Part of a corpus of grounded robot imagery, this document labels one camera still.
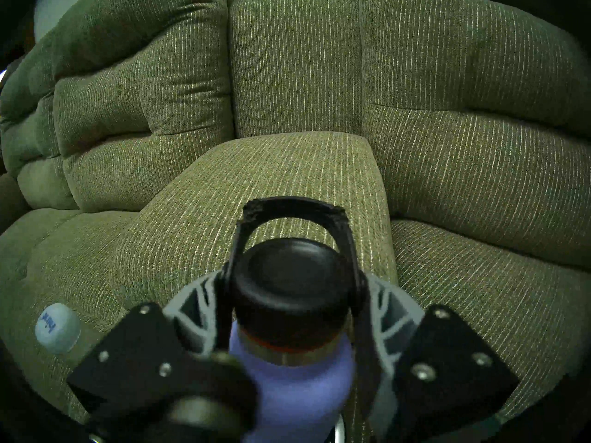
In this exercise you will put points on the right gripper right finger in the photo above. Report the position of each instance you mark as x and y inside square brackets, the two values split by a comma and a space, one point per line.
[443, 368]

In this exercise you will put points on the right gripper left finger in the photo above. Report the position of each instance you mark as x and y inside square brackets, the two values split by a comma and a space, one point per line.
[138, 354]

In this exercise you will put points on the clear plastic water bottle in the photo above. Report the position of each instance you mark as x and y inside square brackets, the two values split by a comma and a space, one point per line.
[57, 329]

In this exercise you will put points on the purple metal bottle black cap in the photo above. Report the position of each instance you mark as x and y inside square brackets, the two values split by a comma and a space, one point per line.
[295, 299]

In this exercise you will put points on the olive green fabric sofa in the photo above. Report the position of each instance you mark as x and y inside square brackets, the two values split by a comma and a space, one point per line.
[438, 146]

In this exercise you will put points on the olive console armrest lid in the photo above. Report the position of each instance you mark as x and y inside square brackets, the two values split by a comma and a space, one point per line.
[286, 174]

